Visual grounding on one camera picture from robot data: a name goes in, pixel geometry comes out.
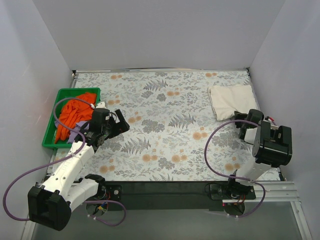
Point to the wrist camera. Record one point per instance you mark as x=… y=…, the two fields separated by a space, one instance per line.
x=273 y=125
x=101 y=105

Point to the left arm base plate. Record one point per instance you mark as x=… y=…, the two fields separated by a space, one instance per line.
x=112 y=192

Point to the orange t shirt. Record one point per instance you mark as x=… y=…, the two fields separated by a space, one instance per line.
x=75 y=111

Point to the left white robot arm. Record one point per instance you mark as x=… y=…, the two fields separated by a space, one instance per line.
x=52 y=203

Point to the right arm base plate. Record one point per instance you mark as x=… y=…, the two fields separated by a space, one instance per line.
x=222 y=190

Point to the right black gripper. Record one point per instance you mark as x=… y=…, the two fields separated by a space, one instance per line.
x=243 y=123

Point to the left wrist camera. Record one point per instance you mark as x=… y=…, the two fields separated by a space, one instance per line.
x=101 y=105

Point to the cream white t shirt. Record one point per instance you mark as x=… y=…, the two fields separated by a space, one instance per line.
x=226 y=100

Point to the purple t shirt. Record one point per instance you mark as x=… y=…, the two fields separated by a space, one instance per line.
x=64 y=135

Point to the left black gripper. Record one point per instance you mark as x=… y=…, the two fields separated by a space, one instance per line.
x=117 y=124

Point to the green plastic tray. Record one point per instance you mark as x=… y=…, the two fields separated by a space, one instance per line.
x=51 y=130

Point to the aluminium frame rail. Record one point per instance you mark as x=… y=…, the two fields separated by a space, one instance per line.
x=168 y=210

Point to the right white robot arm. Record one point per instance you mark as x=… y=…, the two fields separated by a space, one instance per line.
x=271 y=148

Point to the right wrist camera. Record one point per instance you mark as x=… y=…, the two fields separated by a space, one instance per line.
x=273 y=125

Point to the floral patterned table mat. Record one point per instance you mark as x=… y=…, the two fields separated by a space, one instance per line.
x=174 y=134

